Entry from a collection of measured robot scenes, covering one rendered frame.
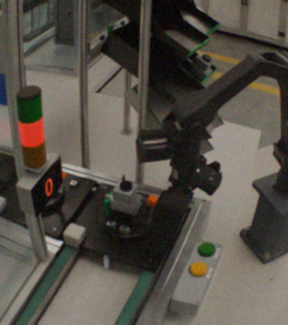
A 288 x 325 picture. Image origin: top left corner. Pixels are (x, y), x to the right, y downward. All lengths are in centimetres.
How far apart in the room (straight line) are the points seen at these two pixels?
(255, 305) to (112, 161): 72
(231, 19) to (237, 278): 415
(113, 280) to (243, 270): 36
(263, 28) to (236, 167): 363
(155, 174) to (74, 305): 61
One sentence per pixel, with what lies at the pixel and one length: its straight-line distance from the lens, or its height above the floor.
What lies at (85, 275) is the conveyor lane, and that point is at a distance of 111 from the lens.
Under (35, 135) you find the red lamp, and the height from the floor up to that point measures 133.
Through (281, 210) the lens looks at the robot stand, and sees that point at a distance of 112.
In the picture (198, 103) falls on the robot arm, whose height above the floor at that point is 135.
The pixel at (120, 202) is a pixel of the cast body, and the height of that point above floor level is 105.
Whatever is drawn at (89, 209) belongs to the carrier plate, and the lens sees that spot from 120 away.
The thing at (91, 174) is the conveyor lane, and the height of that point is 96.
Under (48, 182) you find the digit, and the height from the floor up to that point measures 121.
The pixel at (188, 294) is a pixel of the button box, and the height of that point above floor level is 96.
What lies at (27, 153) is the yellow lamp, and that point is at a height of 130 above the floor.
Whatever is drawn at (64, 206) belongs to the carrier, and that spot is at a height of 97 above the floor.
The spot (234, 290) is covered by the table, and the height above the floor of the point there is 86.
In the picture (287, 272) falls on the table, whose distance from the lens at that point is 125.
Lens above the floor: 179
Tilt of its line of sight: 37 degrees down
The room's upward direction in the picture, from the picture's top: 2 degrees clockwise
